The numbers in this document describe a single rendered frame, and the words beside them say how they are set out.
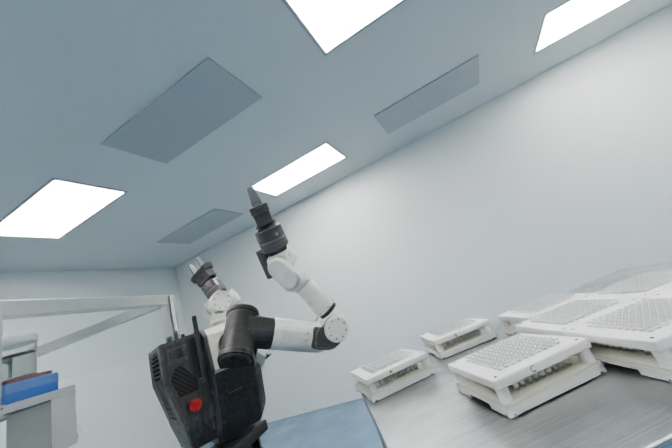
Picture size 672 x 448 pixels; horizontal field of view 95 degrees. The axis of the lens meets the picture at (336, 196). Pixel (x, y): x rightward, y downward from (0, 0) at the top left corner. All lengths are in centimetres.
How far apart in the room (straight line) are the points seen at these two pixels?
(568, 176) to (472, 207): 108
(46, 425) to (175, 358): 94
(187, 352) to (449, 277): 356
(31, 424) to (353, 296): 347
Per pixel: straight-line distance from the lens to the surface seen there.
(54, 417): 195
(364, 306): 455
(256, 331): 97
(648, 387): 86
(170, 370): 109
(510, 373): 83
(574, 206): 439
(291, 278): 98
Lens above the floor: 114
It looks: 19 degrees up
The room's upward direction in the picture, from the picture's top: 21 degrees counter-clockwise
